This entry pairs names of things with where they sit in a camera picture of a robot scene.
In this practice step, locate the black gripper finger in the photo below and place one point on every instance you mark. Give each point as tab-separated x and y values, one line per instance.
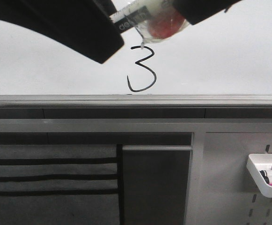
82	25
195	11

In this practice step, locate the black whiteboard marker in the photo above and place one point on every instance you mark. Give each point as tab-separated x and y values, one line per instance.
137	12

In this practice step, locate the white whiteboard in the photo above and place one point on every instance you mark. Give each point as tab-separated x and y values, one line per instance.
226	56

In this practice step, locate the dark grey flat panel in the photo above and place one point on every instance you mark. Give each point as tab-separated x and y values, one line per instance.
155	183

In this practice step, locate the grey fabric pocket organizer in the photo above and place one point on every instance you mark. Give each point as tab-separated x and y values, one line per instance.
59	185

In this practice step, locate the white plastic tray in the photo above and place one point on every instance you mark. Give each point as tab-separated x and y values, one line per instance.
256	163

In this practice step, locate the grey pegboard panel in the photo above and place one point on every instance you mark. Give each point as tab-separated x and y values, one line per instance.
226	193

